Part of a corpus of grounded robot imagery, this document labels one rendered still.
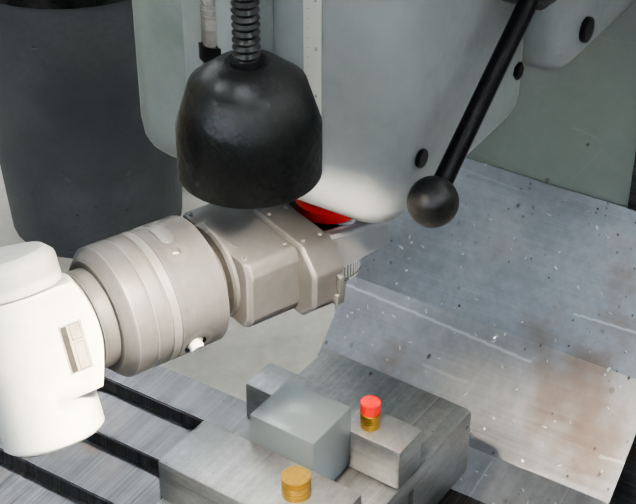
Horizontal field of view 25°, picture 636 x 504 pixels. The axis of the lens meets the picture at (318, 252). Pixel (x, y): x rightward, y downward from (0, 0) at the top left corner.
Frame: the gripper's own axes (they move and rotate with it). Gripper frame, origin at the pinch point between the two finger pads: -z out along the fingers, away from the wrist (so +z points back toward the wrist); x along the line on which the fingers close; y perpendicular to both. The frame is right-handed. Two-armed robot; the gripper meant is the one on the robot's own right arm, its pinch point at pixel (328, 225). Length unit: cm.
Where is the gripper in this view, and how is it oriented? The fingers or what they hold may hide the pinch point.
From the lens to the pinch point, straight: 101.0
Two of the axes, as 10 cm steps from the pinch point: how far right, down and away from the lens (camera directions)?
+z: -8.1, 3.2, -4.9
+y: -0.1, 8.3, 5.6
